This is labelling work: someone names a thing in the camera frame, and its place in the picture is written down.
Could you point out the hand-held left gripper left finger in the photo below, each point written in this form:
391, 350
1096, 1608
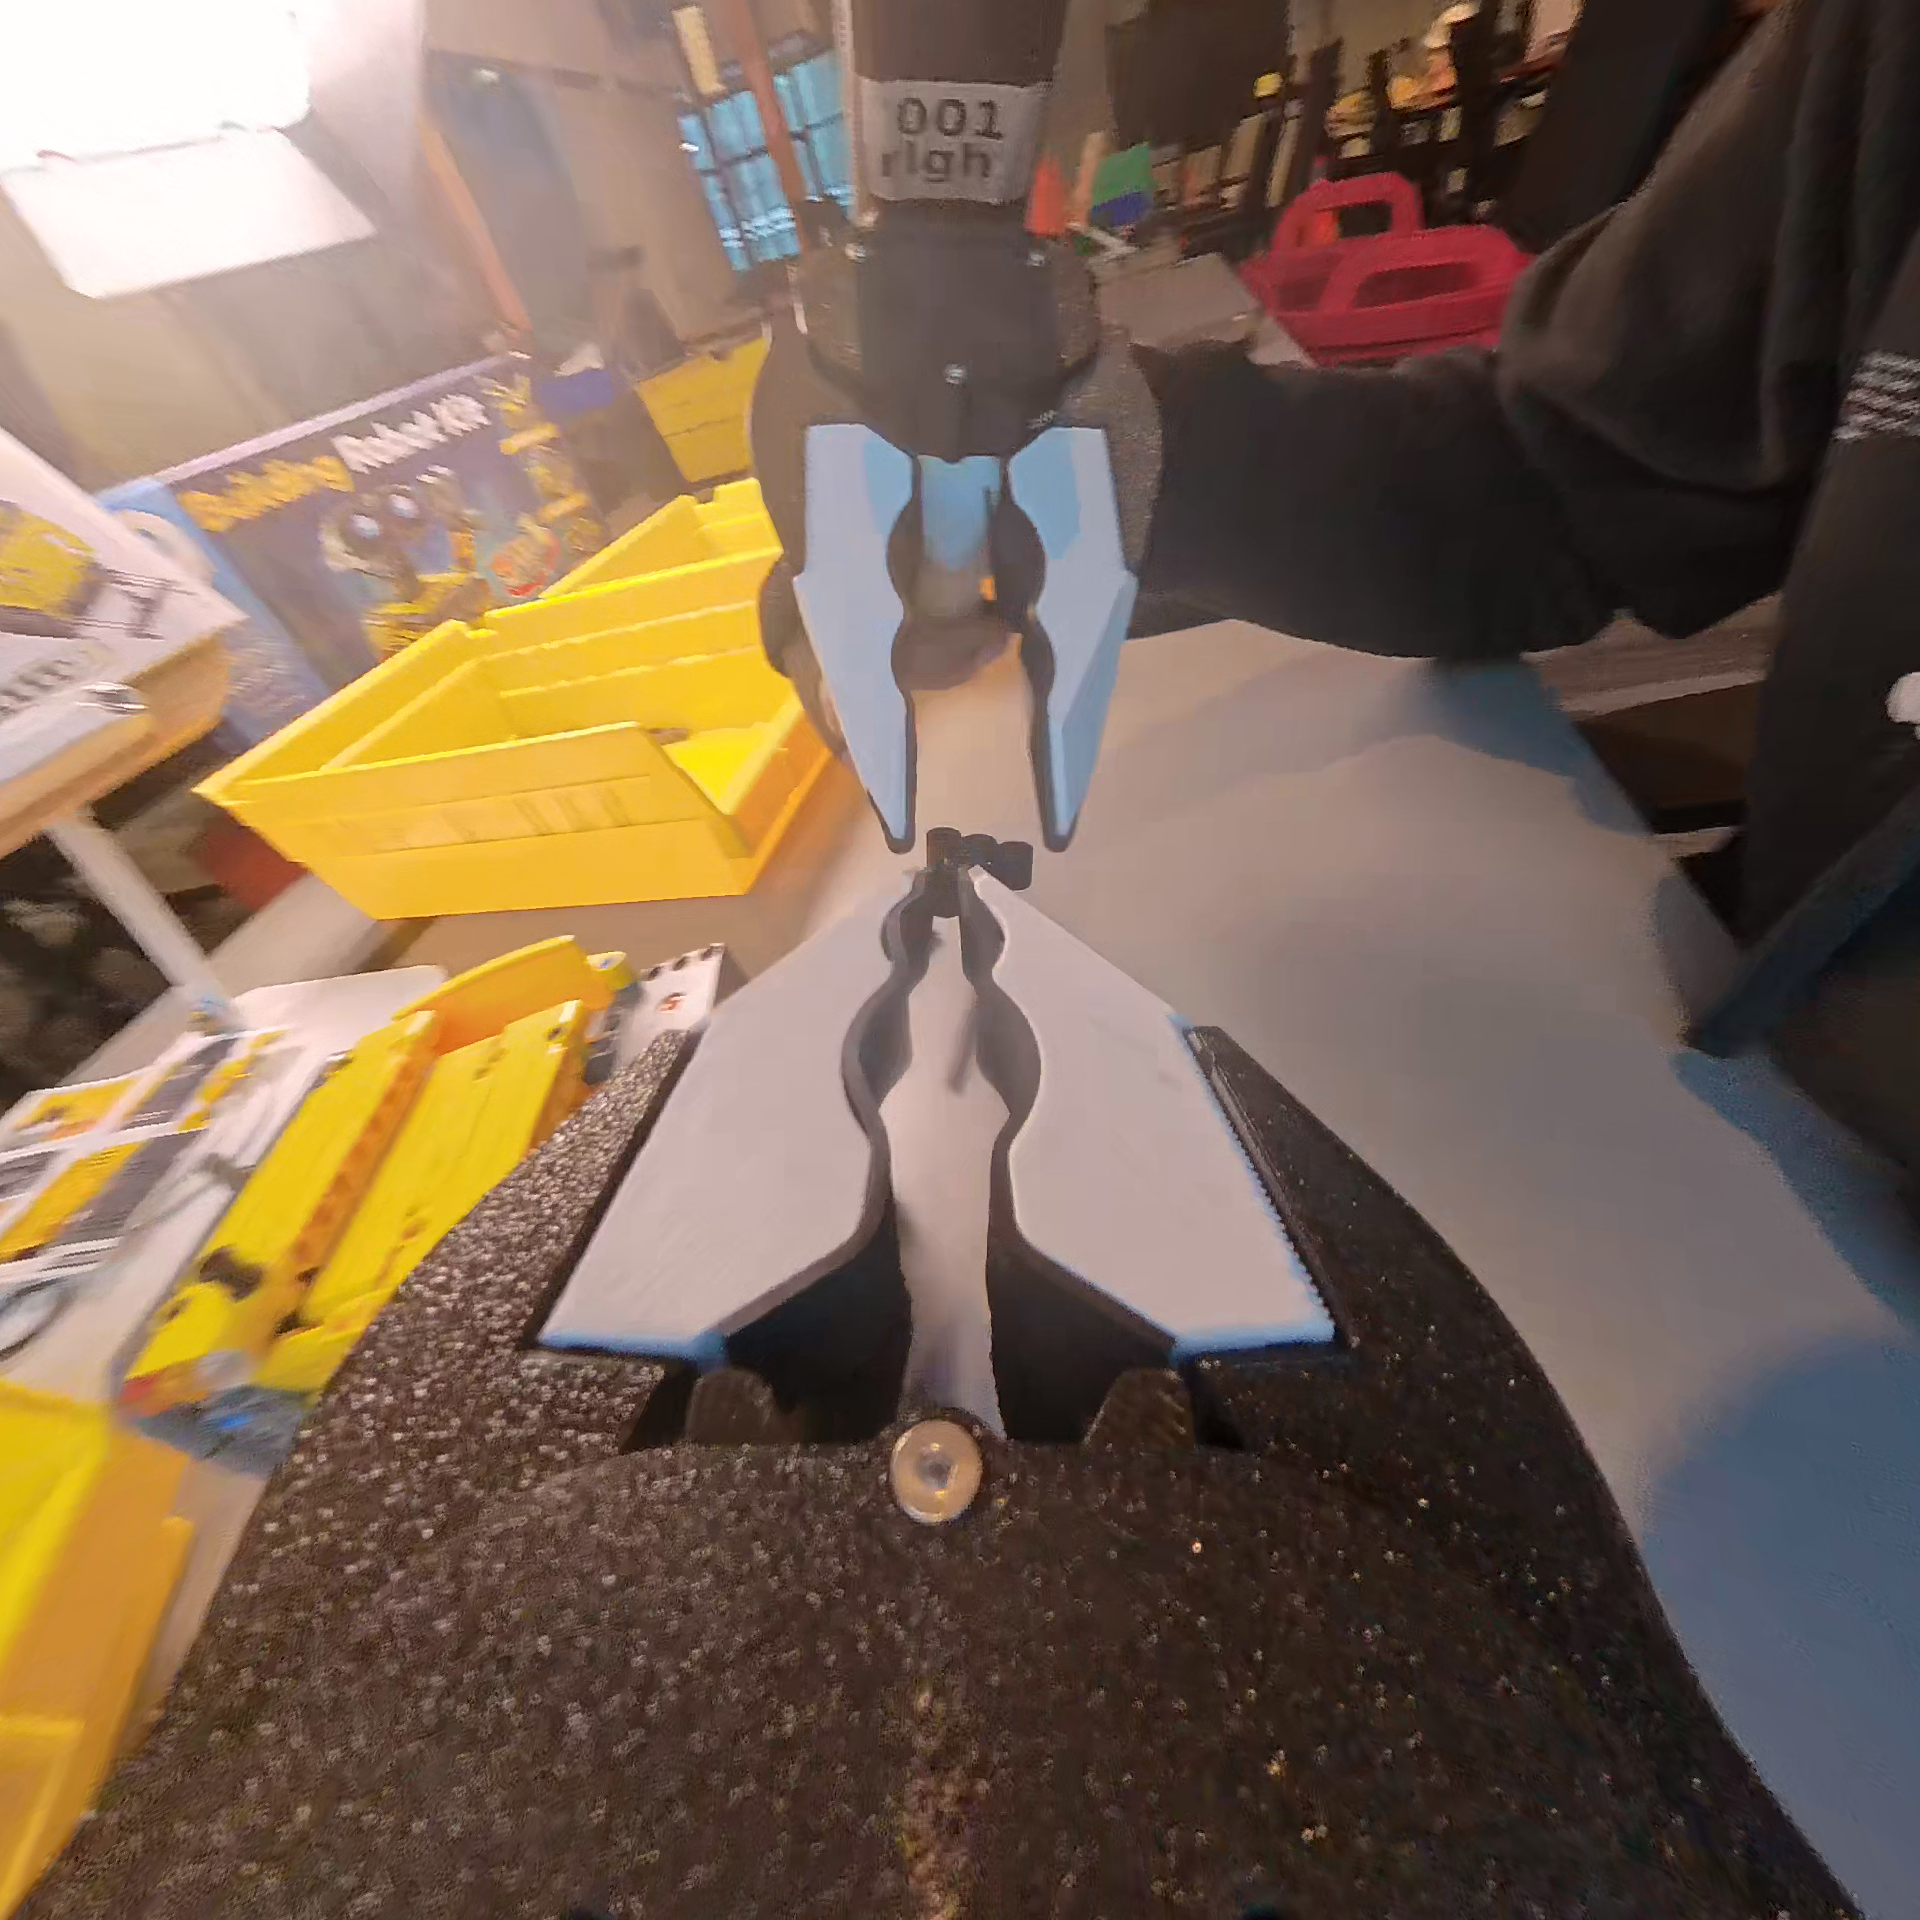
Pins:
737, 1202

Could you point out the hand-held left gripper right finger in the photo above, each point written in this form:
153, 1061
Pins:
1170, 1202

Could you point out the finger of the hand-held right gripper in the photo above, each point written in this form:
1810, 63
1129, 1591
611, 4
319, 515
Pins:
856, 603
1087, 603

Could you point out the black holed brick beam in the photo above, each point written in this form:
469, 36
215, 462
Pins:
956, 886

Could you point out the yellow toy brick vehicle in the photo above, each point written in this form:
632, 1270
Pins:
391, 1171

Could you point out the grey desk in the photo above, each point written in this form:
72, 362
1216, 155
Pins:
1411, 990

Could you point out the yellow plastic bin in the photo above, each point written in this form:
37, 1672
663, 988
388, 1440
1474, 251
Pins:
707, 405
675, 556
75, 1622
509, 796

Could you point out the grey closed laptop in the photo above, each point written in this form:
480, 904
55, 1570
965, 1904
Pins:
1178, 300

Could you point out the red plastic chair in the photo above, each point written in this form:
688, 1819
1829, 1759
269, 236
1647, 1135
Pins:
1381, 270

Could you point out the white oval board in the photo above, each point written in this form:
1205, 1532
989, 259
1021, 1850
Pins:
299, 1006

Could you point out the dark printed cardboard box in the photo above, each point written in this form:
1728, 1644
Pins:
361, 510

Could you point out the building instruction booklet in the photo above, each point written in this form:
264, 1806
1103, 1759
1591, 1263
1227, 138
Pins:
121, 1156

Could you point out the open instruction booklet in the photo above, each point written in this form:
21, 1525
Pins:
75, 587

